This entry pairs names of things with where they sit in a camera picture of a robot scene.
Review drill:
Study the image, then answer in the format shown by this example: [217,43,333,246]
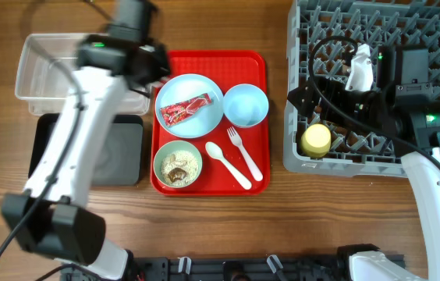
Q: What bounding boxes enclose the yellow cup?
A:
[300,123,331,158]

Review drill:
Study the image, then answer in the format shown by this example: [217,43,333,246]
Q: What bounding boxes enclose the red snack wrapper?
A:
[159,93,212,127]

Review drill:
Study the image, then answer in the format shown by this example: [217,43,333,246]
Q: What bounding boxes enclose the green bowl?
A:
[153,140,203,189]

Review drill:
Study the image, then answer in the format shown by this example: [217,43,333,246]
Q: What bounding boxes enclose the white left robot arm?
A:
[0,34,170,280]

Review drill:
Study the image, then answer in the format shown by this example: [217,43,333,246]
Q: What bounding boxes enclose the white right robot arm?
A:
[337,152,440,281]

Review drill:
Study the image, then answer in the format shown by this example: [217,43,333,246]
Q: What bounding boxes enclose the grey dishwasher rack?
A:
[283,0,440,177]

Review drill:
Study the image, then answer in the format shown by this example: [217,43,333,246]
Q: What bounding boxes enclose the light blue plate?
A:
[154,74,223,138]

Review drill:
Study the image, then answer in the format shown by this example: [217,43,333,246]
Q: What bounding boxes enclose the light blue bowl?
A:
[223,84,269,128]

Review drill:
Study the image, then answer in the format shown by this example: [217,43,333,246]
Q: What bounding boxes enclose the red serving tray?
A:
[151,51,271,197]

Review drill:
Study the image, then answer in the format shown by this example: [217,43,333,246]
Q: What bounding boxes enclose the white plastic fork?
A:
[227,127,263,182]

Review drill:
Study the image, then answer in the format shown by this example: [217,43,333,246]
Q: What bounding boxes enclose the clear plastic bin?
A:
[14,32,151,116]

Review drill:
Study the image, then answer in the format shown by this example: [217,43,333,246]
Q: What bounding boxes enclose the black tray bin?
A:
[28,113,144,186]

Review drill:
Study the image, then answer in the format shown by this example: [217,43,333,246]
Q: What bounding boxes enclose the white plastic spoon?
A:
[205,141,252,190]

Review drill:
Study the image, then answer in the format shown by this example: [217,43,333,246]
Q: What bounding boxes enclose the food scraps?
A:
[161,150,200,187]

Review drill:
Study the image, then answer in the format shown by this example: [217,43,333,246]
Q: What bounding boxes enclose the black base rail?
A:
[136,254,349,281]

